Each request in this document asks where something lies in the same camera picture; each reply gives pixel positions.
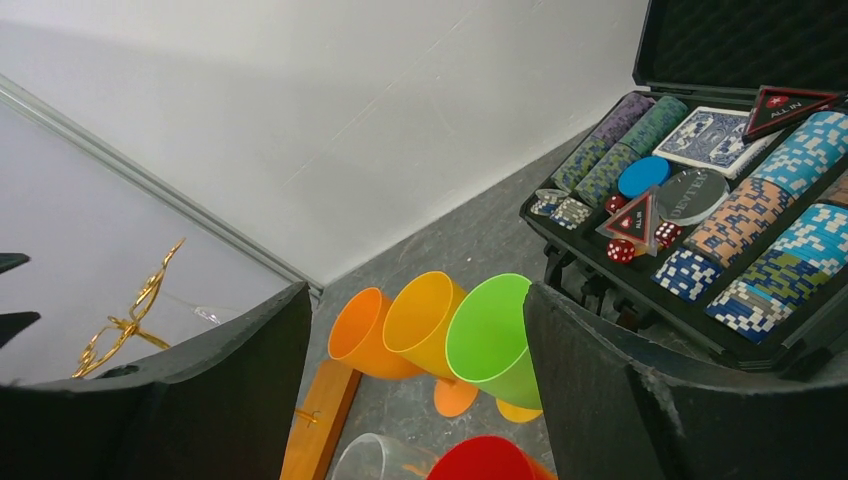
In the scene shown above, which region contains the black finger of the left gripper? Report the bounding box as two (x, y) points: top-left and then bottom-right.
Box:
(1, 252), (41, 347)

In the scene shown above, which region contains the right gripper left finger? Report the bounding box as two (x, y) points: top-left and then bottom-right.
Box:
(1, 283), (312, 479)

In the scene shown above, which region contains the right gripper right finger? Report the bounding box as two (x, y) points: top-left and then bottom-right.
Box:
(524, 283), (847, 479)

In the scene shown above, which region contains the red plastic wine glass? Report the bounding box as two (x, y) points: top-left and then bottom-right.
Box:
(426, 435), (557, 480)

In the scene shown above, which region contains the green plastic wine glass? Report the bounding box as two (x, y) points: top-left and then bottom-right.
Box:
(445, 273), (542, 423)

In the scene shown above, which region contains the orange plastic wine glass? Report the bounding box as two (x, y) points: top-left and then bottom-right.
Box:
(327, 287), (479, 418)

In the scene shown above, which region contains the clear wine glass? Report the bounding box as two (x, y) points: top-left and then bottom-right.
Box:
(331, 433), (439, 480)
(161, 291), (241, 325)

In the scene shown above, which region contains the yellow plastic wine glass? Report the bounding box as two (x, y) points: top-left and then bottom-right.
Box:
(382, 270), (545, 425)

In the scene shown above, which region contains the wooden rack base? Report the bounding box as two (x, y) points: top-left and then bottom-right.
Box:
(280, 360), (361, 480)

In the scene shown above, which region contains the black poker chip case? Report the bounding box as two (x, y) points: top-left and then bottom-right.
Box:
(521, 1), (847, 380)

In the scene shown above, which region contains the gold wire wine glass rack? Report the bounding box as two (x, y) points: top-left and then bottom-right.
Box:
(71, 238), (185, 378)

